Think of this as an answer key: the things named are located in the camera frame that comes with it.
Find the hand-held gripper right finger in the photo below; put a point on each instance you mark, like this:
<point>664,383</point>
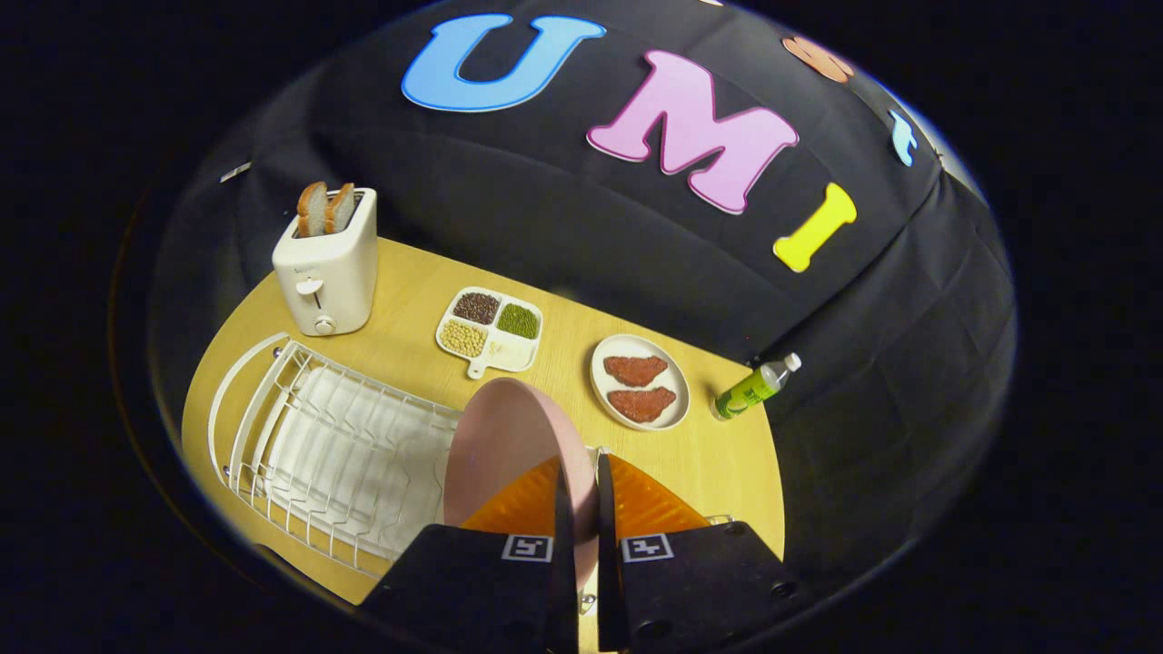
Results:
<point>611,563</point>

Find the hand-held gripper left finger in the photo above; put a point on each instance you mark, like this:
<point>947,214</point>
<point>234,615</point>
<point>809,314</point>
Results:
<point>472,581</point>

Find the pink plate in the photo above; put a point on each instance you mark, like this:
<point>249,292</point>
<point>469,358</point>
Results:
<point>509,436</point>

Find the cream plate with meat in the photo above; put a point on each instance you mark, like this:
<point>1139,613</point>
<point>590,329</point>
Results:
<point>674,381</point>

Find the red meat piece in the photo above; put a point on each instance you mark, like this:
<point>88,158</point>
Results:
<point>634,370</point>
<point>641,404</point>

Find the green label drink bottle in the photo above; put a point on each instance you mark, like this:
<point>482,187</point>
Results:
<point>750,391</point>

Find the divided tray of beans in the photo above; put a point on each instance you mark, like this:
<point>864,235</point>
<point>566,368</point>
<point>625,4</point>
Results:
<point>513,350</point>

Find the white toaster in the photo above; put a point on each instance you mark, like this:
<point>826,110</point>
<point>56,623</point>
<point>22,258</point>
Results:
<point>327,272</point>

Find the black backdrop cloth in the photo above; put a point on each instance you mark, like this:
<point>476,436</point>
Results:
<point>545,227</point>

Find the toasted bread slice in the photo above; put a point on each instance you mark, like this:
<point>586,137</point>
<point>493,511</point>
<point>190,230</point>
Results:
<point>341,207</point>
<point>312,209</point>

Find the small white clip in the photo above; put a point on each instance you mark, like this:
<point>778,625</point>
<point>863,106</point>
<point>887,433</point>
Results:
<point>235,172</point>

